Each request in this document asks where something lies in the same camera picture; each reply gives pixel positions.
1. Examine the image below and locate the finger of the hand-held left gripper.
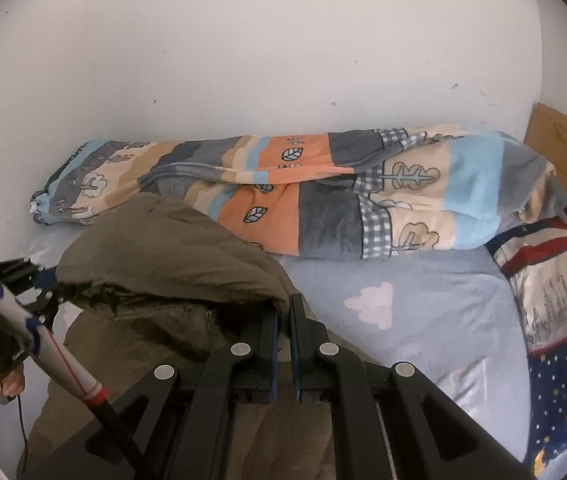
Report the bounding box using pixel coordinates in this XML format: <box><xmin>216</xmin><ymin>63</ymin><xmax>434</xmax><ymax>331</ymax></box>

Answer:
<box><xmin>0</xmin><ymin>257</ymin><xmax>60</xmax><ymax>288</ymax></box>
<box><xmin>14</xmin><ymin>287</ymin><xmax>63</xmax><ymax>332</ymax></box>

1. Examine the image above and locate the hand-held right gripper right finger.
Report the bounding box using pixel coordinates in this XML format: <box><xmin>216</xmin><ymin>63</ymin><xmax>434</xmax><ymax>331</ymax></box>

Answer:
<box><xmin>288</xmin><ymin>292</ymin><xmax>534</xmax><ymax>480</ymax></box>

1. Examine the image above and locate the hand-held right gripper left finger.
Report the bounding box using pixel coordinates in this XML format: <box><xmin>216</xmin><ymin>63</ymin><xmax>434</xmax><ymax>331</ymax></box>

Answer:
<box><xmin>18</xmin><ymin>305</ymin><xmax>279</xmax><ymax>480</ymax></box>

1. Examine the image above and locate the olive quilted jacket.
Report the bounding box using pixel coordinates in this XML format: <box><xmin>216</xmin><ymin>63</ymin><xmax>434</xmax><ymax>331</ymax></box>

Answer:
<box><xmin>16</xmin><ymin>192</ymin><xmax>339</xmax><ymax>480</ymax></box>

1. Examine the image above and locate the light blue cloud bed sheet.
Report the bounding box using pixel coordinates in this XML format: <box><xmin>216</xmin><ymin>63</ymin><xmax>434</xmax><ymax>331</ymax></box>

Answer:
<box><xmin>0</xmin><ymin>220</ymin><xmax>539</xmax><ymax>480</ymax></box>

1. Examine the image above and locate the patchwork print blanket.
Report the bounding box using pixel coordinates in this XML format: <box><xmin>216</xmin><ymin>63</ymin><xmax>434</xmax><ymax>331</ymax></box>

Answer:
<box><xmin>31</xmin><ymin>127</ymin><xmax>567</xmax><ymax>261</ymax></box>

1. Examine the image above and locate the star and city print pillow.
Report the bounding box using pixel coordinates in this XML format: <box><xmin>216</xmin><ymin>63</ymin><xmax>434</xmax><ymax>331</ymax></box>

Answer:
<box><xmin>486</xmin><ymin>220</ymin><xmax>567</xmax><ymax>476</ymax></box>

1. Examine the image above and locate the wooden headboard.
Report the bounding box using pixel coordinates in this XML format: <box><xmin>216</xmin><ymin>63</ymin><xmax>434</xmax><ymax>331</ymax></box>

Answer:
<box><xmin>523</xmin><ymin>102</ymin><xmax>567</xmax><ymax>281</ymax></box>

